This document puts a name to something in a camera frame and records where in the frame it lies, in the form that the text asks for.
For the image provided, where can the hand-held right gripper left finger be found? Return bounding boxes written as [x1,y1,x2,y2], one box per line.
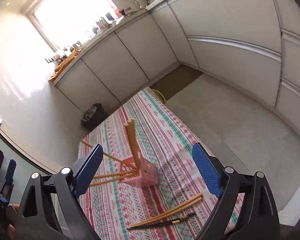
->
[16,144,104,240]

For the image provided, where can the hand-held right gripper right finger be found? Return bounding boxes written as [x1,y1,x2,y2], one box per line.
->
[191,142,282,240]

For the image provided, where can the wooden chopsticks pair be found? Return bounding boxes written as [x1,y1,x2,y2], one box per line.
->
[129,194,202,228]

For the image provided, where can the pile of wooden chopsticks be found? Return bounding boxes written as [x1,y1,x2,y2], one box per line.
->
[80,119,147,187]

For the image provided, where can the light wooden chopstick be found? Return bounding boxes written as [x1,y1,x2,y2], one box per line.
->
[139,197,203,227]

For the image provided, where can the pink perforated utensil holder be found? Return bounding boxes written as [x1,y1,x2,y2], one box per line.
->
[117,156,158,188]

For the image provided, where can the black chopstick gold band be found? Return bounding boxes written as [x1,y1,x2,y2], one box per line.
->
[127,212,197,230]

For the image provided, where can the person's left hand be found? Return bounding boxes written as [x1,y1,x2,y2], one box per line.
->
[5,204,20,234]

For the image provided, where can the striped patterned tablecloth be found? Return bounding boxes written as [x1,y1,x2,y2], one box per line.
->
[77,87,245,240]

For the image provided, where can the black trash bin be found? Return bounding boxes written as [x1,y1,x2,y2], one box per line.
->
[81,103,108,131]

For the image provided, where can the yellow stool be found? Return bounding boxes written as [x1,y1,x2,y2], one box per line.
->
[153,89,166,103]

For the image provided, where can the brown floor mat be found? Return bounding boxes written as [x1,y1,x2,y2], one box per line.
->
[150,64,203,102]

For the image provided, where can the orange cloth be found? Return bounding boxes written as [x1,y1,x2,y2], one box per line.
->
[48,49,79,82]

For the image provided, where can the white base cabinet with doors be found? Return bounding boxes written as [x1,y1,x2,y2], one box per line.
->
[54,10,179,110]

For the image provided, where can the row of small windowsill items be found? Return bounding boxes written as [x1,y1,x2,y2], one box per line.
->
[54,5,130,60]

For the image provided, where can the white base cabinet with drawers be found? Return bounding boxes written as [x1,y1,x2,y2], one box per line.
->
[150,0,300,130]

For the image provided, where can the bright kitchen window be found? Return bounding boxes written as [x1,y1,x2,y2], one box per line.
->
[31,0,120,50]

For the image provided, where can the white kitchen countertop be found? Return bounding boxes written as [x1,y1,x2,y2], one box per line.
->
[51,0,190,85]

